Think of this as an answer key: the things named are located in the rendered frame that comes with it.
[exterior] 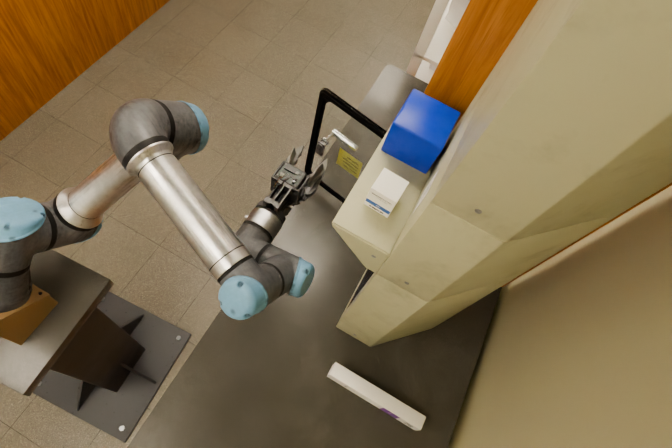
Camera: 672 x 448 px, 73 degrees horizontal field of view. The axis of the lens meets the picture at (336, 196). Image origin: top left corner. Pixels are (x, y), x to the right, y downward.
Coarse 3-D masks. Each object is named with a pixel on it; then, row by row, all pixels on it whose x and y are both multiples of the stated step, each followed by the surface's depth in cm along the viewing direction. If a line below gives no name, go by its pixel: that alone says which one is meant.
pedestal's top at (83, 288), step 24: (48, 264) 123; (72, 264) 124; (48, 288) 120; (72, 288) 121; (96, 288) 122; (72, 312) 118; (48, 336) 114; (72, 336) 118; (0, 360) 110; (24, 360) 111; (48, 360) 112; (24, 384) 109
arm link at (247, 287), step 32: (128, 128) 82; (160, 128) 85; (128, 160) 81; (160, 160) 82; (160, 192) 81; (192, 192) 82; (192, 224) 79; (224, 224) 82; (224, 256) 79; (224, 288) 76; (256, 288) 77
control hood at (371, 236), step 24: (408, 168) 87; (432, 168) 88; (360, 192) 83; (408, 192) 84; (336, 216) 80; (360, 216) 80; (384, 216) 81; (408, 216) 82; (360, 240) 79; (384, 240) 79
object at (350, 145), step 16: (336, 96) 108; (336, 112) 112; (320, 128) 121; (336, 128) 116; (352, 128) 112; (336, 144) 121; (352, 144) 117; (368, 144) 112; (320, 160) 132; (336, 160) 127; (352, 160) 122; (368, 160) 117; (336, 176) 133; (352, 176) 127; (336, 192) 139
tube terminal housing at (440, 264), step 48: (480, 96) 72; (432, 192) 64; (432, 240) 67; (480, 240) 61; (528, 240) 62; (576, 240) 73; (384, 288) 90; (432, 288) 80; (480, 288) 89; (384, 336) 114
